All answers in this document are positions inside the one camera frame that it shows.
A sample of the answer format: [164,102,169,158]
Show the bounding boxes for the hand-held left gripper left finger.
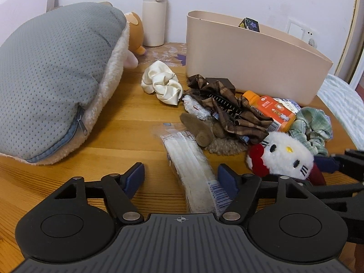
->
[53,162,145,225]

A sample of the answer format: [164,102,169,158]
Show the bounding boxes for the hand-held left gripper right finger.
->
[217,163,316,225]

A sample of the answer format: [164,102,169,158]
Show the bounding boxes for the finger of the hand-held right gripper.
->
[314,149,364,182]
[308,182,364,203]

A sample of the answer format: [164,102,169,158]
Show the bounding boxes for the clear packet of white masks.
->
[159,131,231,215]

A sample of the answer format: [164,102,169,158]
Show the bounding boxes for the white cat plush with red bow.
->
[246,131,327,187]

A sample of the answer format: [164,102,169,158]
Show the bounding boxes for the orange pill bottle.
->
[242,90,297,133]

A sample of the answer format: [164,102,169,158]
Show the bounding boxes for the cream satin scrunchie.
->
[141,61,183,105]

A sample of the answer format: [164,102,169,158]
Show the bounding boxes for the beige plastic container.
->
[186,10,334,107]

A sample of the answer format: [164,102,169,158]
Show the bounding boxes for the green plaid scrunchie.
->
[288,106,333,156]

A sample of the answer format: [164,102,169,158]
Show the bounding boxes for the brown fuzzy hair clip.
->
[180,112,248,156]

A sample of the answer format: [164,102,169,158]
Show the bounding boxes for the light blue striped bedding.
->
[317,73,364,148]

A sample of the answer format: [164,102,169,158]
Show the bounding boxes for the brown plaid hair bow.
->
[186,74,273,144]

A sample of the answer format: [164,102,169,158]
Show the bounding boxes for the blue floral cloth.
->
[273,97,302,115]

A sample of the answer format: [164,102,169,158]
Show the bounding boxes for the black comb hair clip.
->
[203,92,243,118]

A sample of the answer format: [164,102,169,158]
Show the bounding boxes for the floral table mat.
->
[138,42,188,68]

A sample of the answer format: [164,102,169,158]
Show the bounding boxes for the grey and cream plush pillow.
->
[0,2,139,166]

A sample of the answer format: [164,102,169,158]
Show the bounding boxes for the orange and white plush toy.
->
[124,11,147,56]

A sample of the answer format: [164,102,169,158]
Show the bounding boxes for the dark star-print cube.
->
[238,18,260,32]

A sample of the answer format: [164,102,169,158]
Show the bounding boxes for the white thermos bottle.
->
[142,0,168,47]

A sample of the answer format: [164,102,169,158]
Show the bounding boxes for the pale pink board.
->
[0,0,59,47]

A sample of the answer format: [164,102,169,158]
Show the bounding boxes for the cream door frame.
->
[334,0,364,87]

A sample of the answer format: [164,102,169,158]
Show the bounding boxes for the white wall switch socket plate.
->
[285,18,320,49]

